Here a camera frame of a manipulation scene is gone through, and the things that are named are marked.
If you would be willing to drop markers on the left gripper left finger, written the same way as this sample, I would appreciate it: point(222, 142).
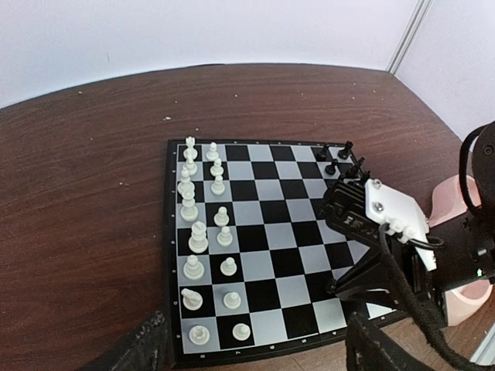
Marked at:
point(143, 348)

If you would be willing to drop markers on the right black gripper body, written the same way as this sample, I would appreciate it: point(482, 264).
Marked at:
point(434, 256)

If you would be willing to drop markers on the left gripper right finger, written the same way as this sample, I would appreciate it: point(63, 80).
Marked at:
point(368, 348)

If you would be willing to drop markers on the black knight chess piece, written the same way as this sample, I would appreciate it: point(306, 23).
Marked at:
point(354, 171)

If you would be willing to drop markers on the black and white chessboard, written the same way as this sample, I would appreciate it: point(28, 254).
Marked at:
point(276, 252)

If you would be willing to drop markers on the black rook corner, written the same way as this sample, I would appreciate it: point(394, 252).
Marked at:
point(346, 150)

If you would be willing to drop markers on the pink double pet bowl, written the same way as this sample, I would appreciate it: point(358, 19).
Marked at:
point(458, 291)

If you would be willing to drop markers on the white knight piece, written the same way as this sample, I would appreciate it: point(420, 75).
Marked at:
point(192, 300)

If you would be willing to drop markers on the white pawn near corner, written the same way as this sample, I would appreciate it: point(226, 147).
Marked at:
point(241, 332)

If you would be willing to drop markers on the white bishop piece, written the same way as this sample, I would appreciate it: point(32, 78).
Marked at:
point(189, 211)

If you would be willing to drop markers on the white queen piece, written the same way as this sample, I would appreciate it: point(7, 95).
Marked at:
point(185, 184)

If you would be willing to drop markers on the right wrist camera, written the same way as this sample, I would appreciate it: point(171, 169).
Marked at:
point(357, 209)

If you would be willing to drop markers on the right aluminium frame post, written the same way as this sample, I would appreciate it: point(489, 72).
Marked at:
point(419, 13)

